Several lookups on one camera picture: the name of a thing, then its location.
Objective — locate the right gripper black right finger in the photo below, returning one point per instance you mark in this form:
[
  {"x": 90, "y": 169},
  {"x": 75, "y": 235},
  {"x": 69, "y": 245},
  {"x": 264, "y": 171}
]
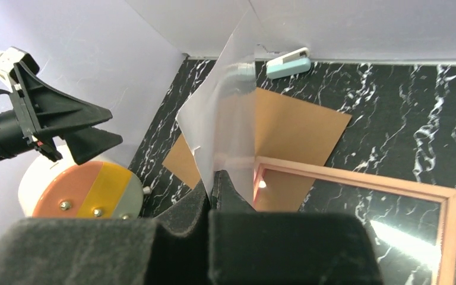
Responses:
[{"x": 250, "y": 247}]

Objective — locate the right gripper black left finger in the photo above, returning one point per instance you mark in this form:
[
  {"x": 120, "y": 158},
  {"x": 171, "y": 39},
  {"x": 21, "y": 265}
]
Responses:
[{"x": 168, "y": 249}]

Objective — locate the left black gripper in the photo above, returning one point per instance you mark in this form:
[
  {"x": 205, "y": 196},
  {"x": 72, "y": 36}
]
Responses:
[{"x": 42, "y": 111}]

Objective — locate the brown cardboard backing board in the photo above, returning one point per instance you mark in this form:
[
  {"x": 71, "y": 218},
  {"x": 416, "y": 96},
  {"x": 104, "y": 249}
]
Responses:
[{"x": 291, "y": 129}]

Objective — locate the landscape photo print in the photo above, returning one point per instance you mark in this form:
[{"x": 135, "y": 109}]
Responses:
[{"x": 218, "y": 119}]

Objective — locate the pink picture frame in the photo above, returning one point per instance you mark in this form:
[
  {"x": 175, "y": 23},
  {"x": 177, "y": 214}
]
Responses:
[{"x": 441, "y": 257}]

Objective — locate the white cylinder container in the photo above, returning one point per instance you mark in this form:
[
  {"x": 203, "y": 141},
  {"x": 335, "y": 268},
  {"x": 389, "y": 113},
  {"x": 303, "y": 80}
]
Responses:
[{"x": 99, "y": 188}]

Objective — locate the light blue stapler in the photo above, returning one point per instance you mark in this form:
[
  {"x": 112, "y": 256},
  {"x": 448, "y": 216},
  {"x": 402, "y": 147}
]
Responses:
[{"x": 295, "y": 62}]

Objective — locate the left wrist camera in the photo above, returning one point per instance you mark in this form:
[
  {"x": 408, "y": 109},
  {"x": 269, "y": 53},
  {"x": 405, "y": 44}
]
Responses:
[{"x": 10, "y": 57}]

